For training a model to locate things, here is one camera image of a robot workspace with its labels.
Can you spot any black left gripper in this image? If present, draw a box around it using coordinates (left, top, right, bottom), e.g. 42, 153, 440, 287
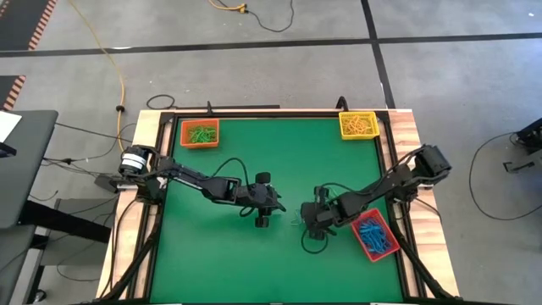
236, 171, 288, 229

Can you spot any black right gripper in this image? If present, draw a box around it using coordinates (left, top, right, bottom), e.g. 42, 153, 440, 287
301, 186, 346, 241

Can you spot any thin blue rubber band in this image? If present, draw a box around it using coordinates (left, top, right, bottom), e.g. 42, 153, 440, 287
368, 223, 389, 239

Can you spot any pile of bands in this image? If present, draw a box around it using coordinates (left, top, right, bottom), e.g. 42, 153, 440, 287
355, 117, 377, 133

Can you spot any green table mat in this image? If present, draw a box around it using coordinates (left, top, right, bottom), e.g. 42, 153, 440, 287
150, 116, 403, 302

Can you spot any red plastic basket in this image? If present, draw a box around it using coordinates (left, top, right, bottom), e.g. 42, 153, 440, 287
351, 208, 401, 263

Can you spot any yellow plastic basket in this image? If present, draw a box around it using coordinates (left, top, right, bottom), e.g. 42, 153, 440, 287
339, 111, 381, 141

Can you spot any orange plastic basket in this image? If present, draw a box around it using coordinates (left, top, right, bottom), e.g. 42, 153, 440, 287
180, 118, 220, 150

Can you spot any light wooden table board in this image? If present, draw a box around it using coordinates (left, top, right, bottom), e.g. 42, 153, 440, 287
96, 108, 170, 300
387, 108, 461, 297

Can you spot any black floor equipment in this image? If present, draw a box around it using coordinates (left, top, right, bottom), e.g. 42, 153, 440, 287
510, 117, 542, 156

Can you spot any black desk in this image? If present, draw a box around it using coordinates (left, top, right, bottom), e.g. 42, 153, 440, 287
0, 109, 59, 230

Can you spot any grey desk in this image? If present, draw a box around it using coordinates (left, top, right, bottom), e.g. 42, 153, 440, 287
0, 223, 38, 305

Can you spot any white paper stack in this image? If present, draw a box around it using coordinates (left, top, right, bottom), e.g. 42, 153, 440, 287
0, 110, 23, 143

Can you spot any black striped floor mat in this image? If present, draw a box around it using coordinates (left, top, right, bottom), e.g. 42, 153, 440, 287
0, 75, 27, 112
0, 0, 58, 51

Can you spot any black aluminium table frame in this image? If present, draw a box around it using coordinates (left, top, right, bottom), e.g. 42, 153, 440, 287
95, 105, 462, 305

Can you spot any black cable loop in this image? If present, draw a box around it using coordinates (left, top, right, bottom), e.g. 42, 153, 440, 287
146, 93, 177, 110

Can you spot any black floor cable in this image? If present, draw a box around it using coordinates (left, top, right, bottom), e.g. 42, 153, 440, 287
243, 0, 296, 33
467, 131, 542, 222

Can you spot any yellow extension cord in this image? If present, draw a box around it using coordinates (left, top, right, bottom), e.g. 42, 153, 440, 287
207, 0, 249, 13

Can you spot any yellow hanging power cable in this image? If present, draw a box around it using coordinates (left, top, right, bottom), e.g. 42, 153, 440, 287
67, 0, 127, 114

